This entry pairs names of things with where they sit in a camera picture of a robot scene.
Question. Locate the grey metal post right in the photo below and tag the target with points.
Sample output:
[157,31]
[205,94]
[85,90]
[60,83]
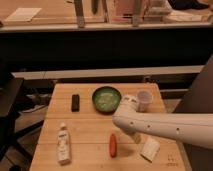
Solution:
[136,16]

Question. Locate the red chili pepper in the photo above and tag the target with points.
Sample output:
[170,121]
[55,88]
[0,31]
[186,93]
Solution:
[113,146]

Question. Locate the white lotion bottle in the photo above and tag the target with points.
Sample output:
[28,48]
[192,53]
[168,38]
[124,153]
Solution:
[63,149]

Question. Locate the pale translucent gripper body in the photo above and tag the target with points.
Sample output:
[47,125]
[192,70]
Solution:
[136,137]

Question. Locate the green ceramic bowl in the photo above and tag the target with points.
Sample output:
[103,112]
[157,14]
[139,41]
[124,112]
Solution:
[106,99]

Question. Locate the black office chair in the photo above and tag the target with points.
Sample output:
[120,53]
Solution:
[13,100]

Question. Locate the grey metal post left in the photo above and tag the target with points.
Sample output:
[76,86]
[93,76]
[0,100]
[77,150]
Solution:
[79,13]

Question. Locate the white paper cup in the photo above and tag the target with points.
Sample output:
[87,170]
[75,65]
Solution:
[145,98]

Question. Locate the grey metal post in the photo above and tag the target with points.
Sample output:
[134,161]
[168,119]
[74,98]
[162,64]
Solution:
[79,13]
[136,16]

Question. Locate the black rectangular block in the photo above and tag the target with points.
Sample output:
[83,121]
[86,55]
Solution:
[75,105]

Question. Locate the grey metal rail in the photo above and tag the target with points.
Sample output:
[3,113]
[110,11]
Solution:
[58,74]

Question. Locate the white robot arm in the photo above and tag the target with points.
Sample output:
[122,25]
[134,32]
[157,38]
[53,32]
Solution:
[195,129]

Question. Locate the white paper sheet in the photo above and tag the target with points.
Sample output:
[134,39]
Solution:
[22,14]

